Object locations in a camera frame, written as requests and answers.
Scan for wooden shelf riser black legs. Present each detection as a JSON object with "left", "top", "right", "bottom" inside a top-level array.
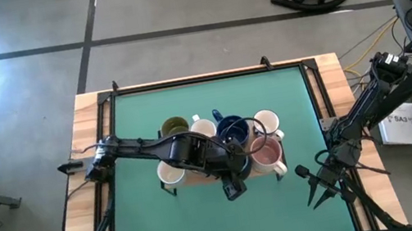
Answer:
[{"left": 152, "top": 111, "right": 291, "bottom": 200}]

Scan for yellow cable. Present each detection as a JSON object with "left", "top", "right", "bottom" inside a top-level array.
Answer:
[{"left": 336, "top": 16, "right": 405, "bottom": 72}]

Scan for white lettered mug pink interior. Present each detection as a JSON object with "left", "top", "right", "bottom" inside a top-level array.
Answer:
[{"left": 246, "top": 132, "right": 289, "bottom": 180}]

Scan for white mug olive interior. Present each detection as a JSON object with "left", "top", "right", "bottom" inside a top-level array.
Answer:
[{"left": 158, "top": 113, "right": 192, "bottom": 139}]

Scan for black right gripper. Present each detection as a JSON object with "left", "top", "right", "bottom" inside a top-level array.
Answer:
[{"left": 301, "top": 152, "right": 360, "bottom": 211}]

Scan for black mounting bracket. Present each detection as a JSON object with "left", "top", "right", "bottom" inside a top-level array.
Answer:
[{"left": 56, "top": 157, "right": 89, "bottom": 177}]

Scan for white booklet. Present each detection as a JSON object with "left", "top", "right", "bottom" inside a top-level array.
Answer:
[{"left": 377, "top": 102, "right": 412, "bottom": 152}]

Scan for green patterned white mug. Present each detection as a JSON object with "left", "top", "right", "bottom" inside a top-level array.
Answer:
[{"left": 155, "top": 156, "right": 189, "bottom": 191}]

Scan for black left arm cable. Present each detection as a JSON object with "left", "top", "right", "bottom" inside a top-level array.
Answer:
[{"left": 221, "top": 113, "right": 271, "bottom": 159}]

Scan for grey floor cable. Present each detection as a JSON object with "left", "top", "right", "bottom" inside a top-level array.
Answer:
[{"left": 334, "top": 15, "right": 402, "bottom": 61}]

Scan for red lattice patterned mug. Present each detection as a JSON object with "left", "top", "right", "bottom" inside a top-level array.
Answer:
[{"left": 188, "top": 111, "right": 220, "bottom": 142}]

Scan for green table mat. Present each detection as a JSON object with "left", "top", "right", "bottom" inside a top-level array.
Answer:
[{"left": 86, "top": 60, "right": 358, "bottom": 231}]

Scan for white mug blue flowers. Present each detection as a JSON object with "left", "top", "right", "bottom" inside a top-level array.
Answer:
[{"left": 250, "top": 106, "right": 286, "bottom": 145}]

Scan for black aluminium table frame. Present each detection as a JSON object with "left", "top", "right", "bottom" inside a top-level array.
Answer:
[{"left": 26, "top": 37, "right": 412, "bottom": 231}]

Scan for grey mounting bracket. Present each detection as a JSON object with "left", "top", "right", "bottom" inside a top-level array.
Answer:
[{"left": 319, "top": 115, "right": 336, "bottom": 134}]

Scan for dark blue mug light-blue handle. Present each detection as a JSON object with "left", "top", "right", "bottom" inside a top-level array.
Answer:
[{"left": 211, "top": 103, "right": 254, "bottom": 152}]

